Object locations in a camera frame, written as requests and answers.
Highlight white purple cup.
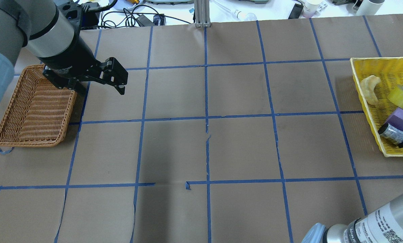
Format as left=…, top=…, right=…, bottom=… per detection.
left=302, top=0, right=323, bottom=18

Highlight small dark can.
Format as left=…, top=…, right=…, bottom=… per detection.
left=378, top=123, right=403, bottom=148

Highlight yellow plastic basket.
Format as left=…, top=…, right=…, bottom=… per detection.
left=350, top=57, right=403, bottom=157

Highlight brown wicker basket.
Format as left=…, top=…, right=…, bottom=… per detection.
left=0, top=64, right=77, bottom=147

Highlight yellow toy banana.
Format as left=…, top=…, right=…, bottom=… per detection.
left=359, top=75, right=381, bottom=106

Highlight aluminium frame post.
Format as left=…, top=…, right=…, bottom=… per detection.
left=194, top=0, right=211, bottom=28

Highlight light bulb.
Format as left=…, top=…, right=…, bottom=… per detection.
left=211, top=0, right=257, bottom=22

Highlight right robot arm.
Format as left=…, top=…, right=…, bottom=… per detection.
left=302, top=194, right=403, bottom=243

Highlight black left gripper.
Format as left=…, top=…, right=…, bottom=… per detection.
left=39, top=34, right=128, bottom=95

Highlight purple foam block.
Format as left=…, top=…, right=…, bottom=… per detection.
left=385, top=107, right=403, bottom=131

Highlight black power adapter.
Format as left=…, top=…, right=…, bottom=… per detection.
left=288, top=3, right=304, bottom=19

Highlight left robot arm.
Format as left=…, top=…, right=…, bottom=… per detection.
left=0, top=0, right=128, bottom=102

